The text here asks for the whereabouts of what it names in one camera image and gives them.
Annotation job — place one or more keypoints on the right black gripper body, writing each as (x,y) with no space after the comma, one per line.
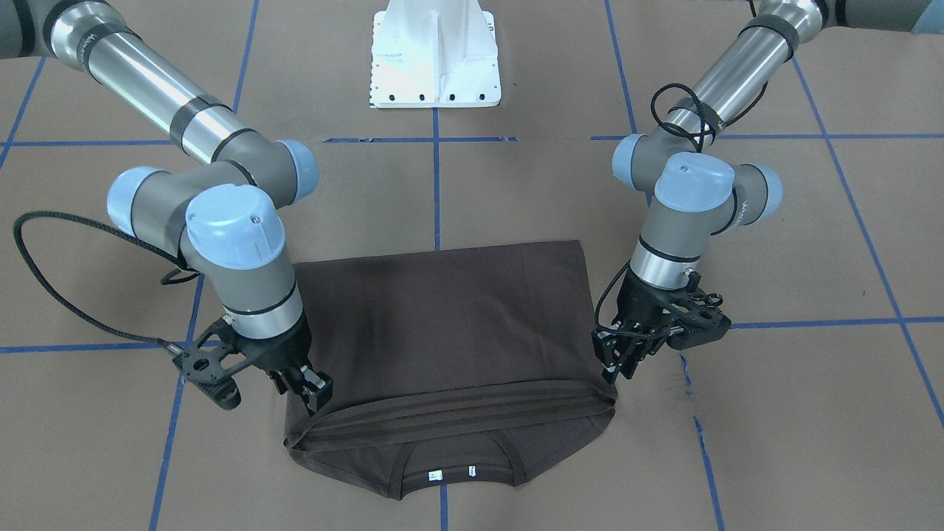
(281,352)

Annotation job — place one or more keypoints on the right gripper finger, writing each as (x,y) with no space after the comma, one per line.
(285,380)
(316,389)

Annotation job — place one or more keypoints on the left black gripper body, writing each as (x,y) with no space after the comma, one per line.
(639,304)

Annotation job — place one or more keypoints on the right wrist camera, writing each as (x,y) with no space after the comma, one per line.
(211,370)

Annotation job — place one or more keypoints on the white mounting plate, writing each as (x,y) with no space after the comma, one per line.
(434,54)

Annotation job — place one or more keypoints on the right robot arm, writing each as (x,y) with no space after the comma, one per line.
(219,220)

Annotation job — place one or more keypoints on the blue tape line near crosswise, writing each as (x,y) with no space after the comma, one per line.
(366,140)

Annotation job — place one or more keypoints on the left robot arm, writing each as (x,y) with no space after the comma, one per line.
(695,195)

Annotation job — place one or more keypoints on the brown paper table cover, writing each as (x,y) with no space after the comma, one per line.
(777,429)

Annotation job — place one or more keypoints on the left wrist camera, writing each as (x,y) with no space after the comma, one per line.
(700,318)

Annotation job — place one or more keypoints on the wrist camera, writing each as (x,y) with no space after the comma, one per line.
(700,318)
(211,370)

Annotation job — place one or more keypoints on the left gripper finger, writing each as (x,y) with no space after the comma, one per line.
(637,351)
(608,347)

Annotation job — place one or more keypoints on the dark brown t-shirt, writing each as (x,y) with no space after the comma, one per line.
(450,366)

